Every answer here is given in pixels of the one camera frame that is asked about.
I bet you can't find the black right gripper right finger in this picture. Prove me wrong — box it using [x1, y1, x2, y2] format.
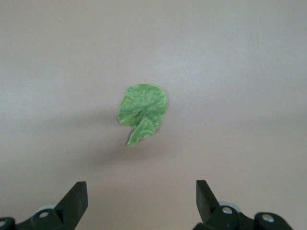
[193, 179, 292, 230]

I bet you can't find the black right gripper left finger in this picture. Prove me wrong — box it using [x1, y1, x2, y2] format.
[0, 181, 88, 230]

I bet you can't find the green lettuce leaf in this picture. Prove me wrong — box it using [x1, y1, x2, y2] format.
[117, 83, 168, 147]

